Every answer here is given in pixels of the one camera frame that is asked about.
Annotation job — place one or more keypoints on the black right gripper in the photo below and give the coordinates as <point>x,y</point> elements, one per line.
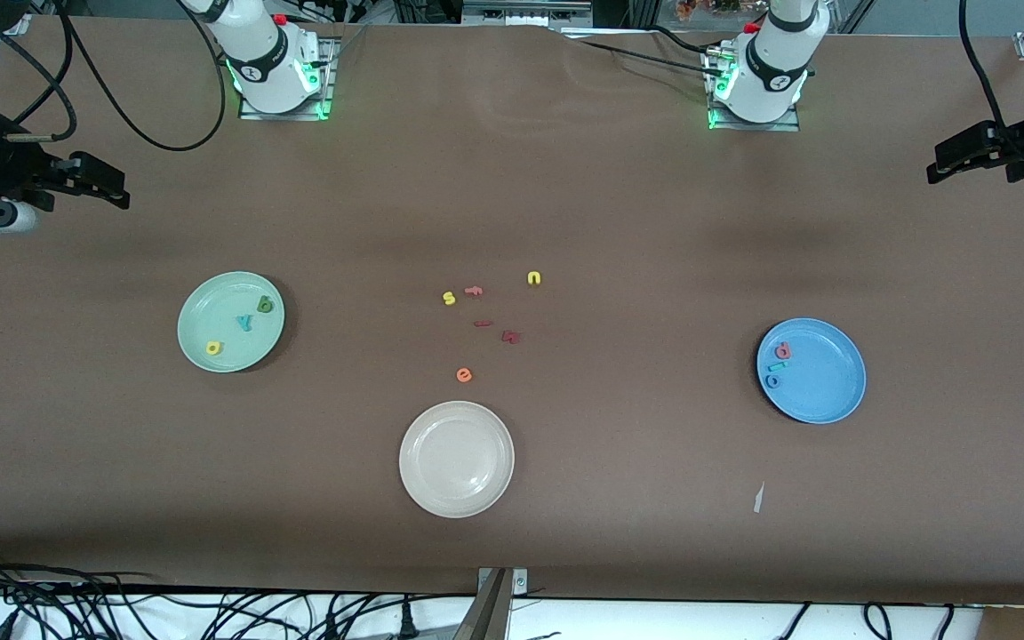
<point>7,169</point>

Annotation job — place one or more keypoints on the teal foam letter y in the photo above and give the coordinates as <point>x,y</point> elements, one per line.
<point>246,322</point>

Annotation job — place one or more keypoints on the green foam letter a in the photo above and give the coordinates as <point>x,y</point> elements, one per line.
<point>264,306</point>

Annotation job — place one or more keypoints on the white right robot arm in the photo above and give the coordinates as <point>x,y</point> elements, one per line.
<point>268,62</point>

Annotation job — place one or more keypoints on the light green plate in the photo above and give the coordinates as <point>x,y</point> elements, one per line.
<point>219,307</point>

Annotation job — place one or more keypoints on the blue plate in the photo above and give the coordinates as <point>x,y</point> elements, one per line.
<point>823,373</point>

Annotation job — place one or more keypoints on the orange background decoration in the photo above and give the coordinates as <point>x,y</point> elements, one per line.
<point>708,7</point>

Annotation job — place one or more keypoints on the small white paper scrap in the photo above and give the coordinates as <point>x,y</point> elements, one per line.
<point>758,498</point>

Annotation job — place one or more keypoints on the brown table cover sheet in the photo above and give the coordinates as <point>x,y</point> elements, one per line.
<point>565,178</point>

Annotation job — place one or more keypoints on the beige plate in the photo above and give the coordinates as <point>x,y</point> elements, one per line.
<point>457,460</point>

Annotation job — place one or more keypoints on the grey background device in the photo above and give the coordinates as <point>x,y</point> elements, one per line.
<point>521,13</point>

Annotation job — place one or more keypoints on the grey metal beam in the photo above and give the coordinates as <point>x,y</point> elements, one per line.
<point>485,618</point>

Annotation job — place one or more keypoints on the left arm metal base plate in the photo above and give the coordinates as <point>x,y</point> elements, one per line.
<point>788,125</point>

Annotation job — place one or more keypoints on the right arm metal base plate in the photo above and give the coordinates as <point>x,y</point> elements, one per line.
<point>327,71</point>

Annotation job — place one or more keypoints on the metal table clamp bracket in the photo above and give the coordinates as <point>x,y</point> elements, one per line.
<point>519,582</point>

